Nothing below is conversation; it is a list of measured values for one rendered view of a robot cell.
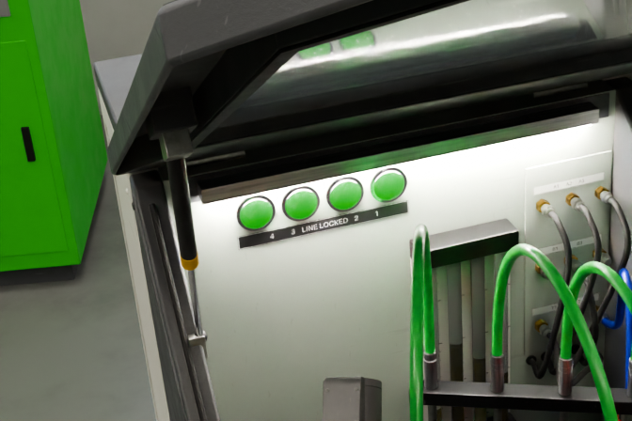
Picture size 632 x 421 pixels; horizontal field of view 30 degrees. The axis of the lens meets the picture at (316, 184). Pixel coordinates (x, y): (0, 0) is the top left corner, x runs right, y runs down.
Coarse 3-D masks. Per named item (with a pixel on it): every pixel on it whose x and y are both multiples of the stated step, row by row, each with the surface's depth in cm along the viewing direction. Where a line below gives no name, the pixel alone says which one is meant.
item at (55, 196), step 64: (0, 0) 353; (64, 0) 409; (0, 64) 363; (64, 64) 399; (0, 128) 373; (64, 128) 390; (0, 192) 383; (64, 192) 385; (0, 256) 394; (64, 256) 396
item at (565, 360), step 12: (588, 264) 142; (600, 264) 139; (576, 276) 146; (612, 276) 136; (576, 288) 147; (624, 288) 135; (576, 300) 149; (624, 300) 134; (564, 312) 151; (564, 324) 152; (564, 336) 153; (564, 348) 154; (564, 360) 155; (564, 372) 155; (564, 384) 156
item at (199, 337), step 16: (176, 160) 111; (176, 176) 113; (176, 192) 115; (176, 208) 117; (176, 224) 120; (192, 224) 120; (192, 240) 122; (192, 256) 124; (192, 272) 127; (192, 288) 130; (192, 336) 138
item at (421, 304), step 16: (416, 240) 132; (416, 256) 129; (416, 272) 127; (416, 288) 126; (432, 288) 152; (416, 304) 124; (432, 304) 154; (416, 320) 123; (432, 320) 155; (416, 336) 122; (432, 336) 157; (416, 352) 122; (432, 352) 158; (416, 368) 121; (416, 384) 120; (416, 400) 120; (416, 416) 120
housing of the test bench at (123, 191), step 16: (96, 64) 168; (112, 64) 168; (128, 64) 167; (96, 80) 170; (112, 80) 162; (128, 80) 162; (112, 96) 157; (112, 112) 153; (112, 128) 157; (128, 176) 149; (128, 192) 152; (128, 208) 160; (128, 224) 167; (128, 240) 175; (128, 256) 181; (144, 272) 155; (144, 288) 162; (144, 304) 169; (144, 320) 177; (144, 336) 185; (160, 368) 163; (160, 384) 170; (160, 400) 178; (160, 416) 187
